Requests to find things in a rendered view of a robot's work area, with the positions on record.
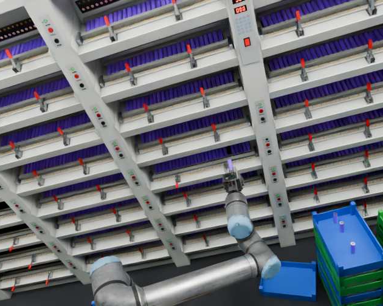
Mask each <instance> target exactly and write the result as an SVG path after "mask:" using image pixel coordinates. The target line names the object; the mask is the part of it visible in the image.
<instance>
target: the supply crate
mask: <svg viewBox="0 0 383 306"><path fill-rule="evenodd" d="M334 212H336V213H337V218H338V223H334V217H333V213H334ZM340 221H343V222H344V232H343V233H341V232H340V225H339V222H340ZM312 222H313V224H314V226H315V228H316V230H317V232H318V234H319V236H320V239H321V241H322V243H323V245H324V247H325V249H326V251H327V253H328V255H329V257H330V259H331V261H332V263H333V265H334V268H335V270H336V272H337V274H338V276H339V277H344V276H349V275H352V274H357V273H362V272H365V271H370V270H375V269H378V268H383V248H382V247H381V245H380V244H379V242H378V240H377V239H376V238H375V236H374V234H373V233H372V231H371V229H370V228H369V227H368V225H367V224H366V222H365V220H364V219H363V217H362V216H361V214H360V213H359V211H358V210H357V208H356V204H355V202H350V206H347V207H344V208H339V209H335V210H332V211H328V212H323V213H320V214H317V213H316V211H314V212H312ZM351 242H354V243H355V253H354V254H352V253H351Z"/></svg>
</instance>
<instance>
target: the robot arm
mask: <svg viewBox="0 0 383 306"><path fill-rule="evenodd" d="M224 170H225V174H223V186H224V189H225V190H226V192H227V193H228V195H227V197H226V199H225V204H226V205H225V206H224V208H225V209H226V214H227V228H228V230H229V233H230V235H231V236H233V237H234V238H235V239H236V241H237V243H238V246H239V248H240V249H241V250H242V251H243V252H245V255H243V256H240V257H236V258H234V259H230V260H227V261H224V262H221V263H218V264H214V265H211V266H209V267H205V268H201V269H199V270H196V271H192V272H189V273H186V274H183V275H180V276H176V277H173V278H171V279H167V280H163V281H161V282H158V283H155V284H152V285H148V286H146V287H142V288H141V287H138V286H137V284H136V283H135V282H134V281H133V280H132V278H131V277H130V276H129V275H128V273H127V272H126V271H125V270H124V269H123V267H122V262H121V261H120V259H119V258H118V257H115V256H106V257H103V258H101V259H99V260H97V261H96V262H94V264H93V265H92V266H91V269H90V280H91V284H92V290H93V295H94V303H95V306H173V305H176V304H180V303H182V302H185V301H188V300H190V299H194V298H196V297H199V296H202V295H205V294H208V293H211V292H213V291H216V290H220V289H222V288H225V287H228V286H231V285H234V284H237V283H239V282H242V281H246V280H248V279H251V278H255V277H258V276H261V277H262V278H263V279H265V280H268V279H271V278H273V277H274V276H275V275H276V274H277V273H278V272H279V271H280V267H281V262H280V261H279V259H278V258H277V256H276V255H275V254H274V253H273V252H272V251H271V249H270V248H269V247H268V246H267V245H266V243H265V242H264V240H263V239H262V238H261V237H260V236H259V235H258V233H257V232H256V230H255V228H254V226H253V223H252V221H251V219H250V216H249V210H248V205H247V199H246V196H245V195H244V194H243V193H242V192H240V191H242V189H243V187H242V186H244V180H243V177H242V176H241V175H240V173H239V171H238V170H237V169H236V166H235V167H233V172H230V170H229V168H227V170H226V169H225V168H224Z"/></svg>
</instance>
